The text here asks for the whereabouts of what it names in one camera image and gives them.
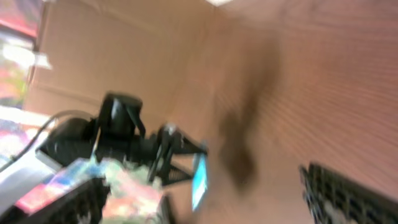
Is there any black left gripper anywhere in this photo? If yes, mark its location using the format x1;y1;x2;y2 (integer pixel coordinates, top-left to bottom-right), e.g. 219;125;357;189
93;92;208;187

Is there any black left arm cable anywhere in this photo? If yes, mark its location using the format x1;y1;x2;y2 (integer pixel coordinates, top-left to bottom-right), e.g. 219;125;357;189
0;109;94;174

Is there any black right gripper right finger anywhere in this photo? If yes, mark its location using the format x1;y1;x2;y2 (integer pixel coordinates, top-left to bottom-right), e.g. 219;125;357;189
299;163;397;224

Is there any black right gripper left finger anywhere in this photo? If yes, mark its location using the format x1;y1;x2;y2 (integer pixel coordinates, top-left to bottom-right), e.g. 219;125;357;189
1;177;111;224

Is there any brown cardboard side panel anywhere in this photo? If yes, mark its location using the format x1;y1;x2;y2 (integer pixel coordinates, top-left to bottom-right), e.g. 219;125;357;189
24;0;218;130

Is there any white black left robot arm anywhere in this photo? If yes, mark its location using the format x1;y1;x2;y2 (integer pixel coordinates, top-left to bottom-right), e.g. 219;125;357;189
1;93;208;223

